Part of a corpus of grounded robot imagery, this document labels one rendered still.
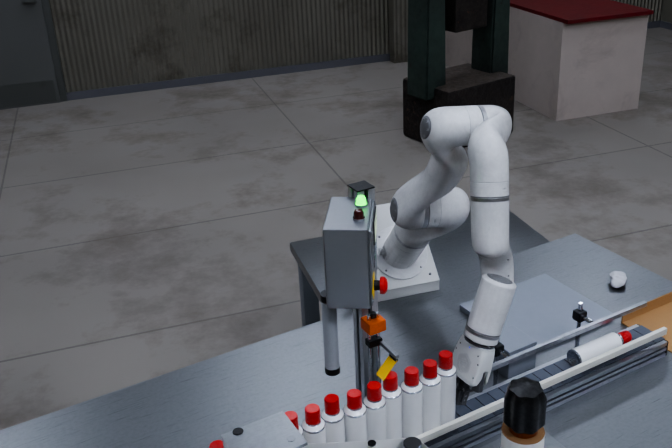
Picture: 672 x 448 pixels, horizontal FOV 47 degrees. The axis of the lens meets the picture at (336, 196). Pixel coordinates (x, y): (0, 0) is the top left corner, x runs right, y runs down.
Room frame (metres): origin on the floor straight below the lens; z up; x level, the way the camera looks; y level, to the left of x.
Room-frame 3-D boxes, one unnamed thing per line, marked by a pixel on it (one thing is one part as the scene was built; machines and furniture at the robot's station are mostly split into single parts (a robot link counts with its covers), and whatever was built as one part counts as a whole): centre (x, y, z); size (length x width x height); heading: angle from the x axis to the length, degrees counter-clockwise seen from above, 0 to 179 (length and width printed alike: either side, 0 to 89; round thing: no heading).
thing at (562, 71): (7.62, -1.97, 0.44); 2.55 x 0.82 x 0.87; 17
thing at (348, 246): (1.51, -0.03, 1.38); 0.17 x 0.10 x 0.19; 173
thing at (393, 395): (1.46, -0.10, 0.98); 0.05 x 0.05 x 0.20
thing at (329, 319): (1.50, 0.03, 1.18); 0.04 x 0.04 x 0.21
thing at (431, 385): (1.50, -0.20, 0.98); 0.05 x 0.05 x 0.20
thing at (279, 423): (1.20, 0.16, 1.14); 0.14 x 0.11 x 0.01; 118
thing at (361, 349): (1.59, -0.06, 1.16); 0.04 x 0.04 x 0.67; 28
